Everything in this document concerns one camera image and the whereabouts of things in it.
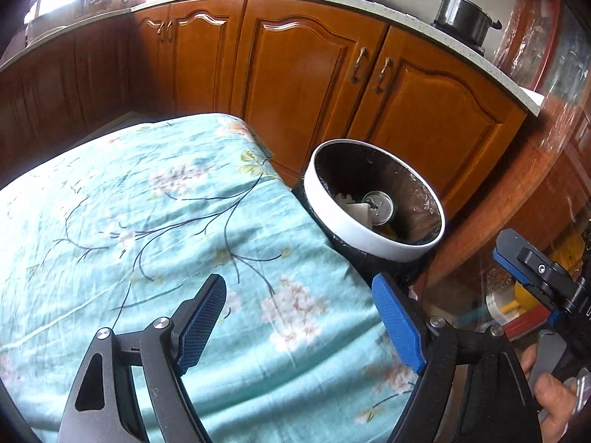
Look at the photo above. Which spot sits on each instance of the stainless steel stock pot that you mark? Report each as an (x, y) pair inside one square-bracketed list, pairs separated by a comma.
[(464, 16)]

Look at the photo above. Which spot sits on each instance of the red door with plastic film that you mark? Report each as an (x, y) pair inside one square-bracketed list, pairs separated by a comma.
[(554, 101)]

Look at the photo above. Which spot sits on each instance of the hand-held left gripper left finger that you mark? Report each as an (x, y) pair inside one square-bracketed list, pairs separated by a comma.
[(203, 323)]

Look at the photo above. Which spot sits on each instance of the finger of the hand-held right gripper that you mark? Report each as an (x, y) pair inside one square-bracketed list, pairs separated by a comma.
[(510, 263)]

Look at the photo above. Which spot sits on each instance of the teal floral tablecloth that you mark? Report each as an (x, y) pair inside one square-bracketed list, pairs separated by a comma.
[(184, 221)]

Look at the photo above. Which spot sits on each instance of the metal drink can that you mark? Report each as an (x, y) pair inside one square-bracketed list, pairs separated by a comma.
[(378, 207)]

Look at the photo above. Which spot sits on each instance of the white round trash bin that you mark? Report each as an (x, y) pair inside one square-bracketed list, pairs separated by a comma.
[(369, 239)]

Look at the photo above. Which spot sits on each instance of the yellow plastic item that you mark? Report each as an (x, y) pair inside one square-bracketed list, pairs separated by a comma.
[(531, 300)]

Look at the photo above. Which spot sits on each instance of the red and white carton box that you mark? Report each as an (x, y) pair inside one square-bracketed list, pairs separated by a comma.
[(353, 210)]

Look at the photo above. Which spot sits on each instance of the person's right hand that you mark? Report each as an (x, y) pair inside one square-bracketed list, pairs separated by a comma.
[(558, 401)]

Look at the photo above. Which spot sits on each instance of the black bin liner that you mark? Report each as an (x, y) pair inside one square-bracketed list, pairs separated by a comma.
[(392, 270)]

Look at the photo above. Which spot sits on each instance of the wooden kitchen base cabinets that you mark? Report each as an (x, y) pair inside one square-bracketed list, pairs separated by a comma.
[(286, 83)]

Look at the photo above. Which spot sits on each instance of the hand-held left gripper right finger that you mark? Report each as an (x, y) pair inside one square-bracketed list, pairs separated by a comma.
[(397, 323)]

